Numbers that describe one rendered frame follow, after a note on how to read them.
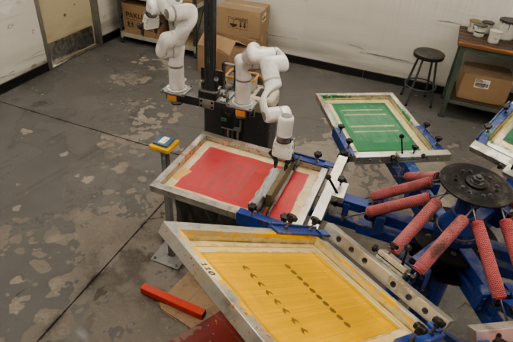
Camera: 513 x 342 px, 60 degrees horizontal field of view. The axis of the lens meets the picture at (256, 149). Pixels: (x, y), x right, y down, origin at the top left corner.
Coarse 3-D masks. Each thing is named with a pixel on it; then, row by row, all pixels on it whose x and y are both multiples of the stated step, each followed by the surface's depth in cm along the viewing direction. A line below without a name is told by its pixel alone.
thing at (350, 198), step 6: (348, 198) 217; (354, 198) 217; (360, 198) 217; (342, 204) 217; (348, 204) 216; (354, 204) 214; (360, 204) 214; (366, 204) 214; (354, 210) 216; (360, 210) 215
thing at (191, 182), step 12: (192, 168) 244; (204, 168) 244; (180, 180) 234; (192, 180) 235; (204, 180) 236; (204, 192) 227; (216, 192) 228; (240, 192) 229; (252, 192) 230; (240, 204) 222; (276, 204) 223; (288, 204) 224; (276, 216) 216
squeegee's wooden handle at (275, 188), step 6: (282, 168) 231; (288, 168) 232; (282, 174) 227; (288, 174) 235; (276, 180) 222; (282, 180) 227; (276, 186) 218; (270, 192) 214; (276, 192) 221; (270, 198) 213; (270, 204) 215
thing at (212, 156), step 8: (208, 152) 257; (216, 152) 258; (224, 152) 258; (200, 160) 250; (208, 160) 250; (216, 160) 251; (240, 160) 252; (248, 160) 253; (256, 160) 253; (208, 168) 245; (264, 168) 248; (280, 168) 248; (256, 176) 241; (264, 176) 241; (296, 176) 243; (304, 176) 243; (288, 184) 237; (296, 184) 237; (304, 184) 238; (288, 192) 231; (296, 192) 232
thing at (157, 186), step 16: (192, 144) 257; (224, 144) 264; (240, 144) 260; (176, 160) 243; (160, 176) 231; (320, 176) 238; (160, 192) 224; (176, 192) 221; (208, 208) 216; (224, 208) 213; (304, 208) 216
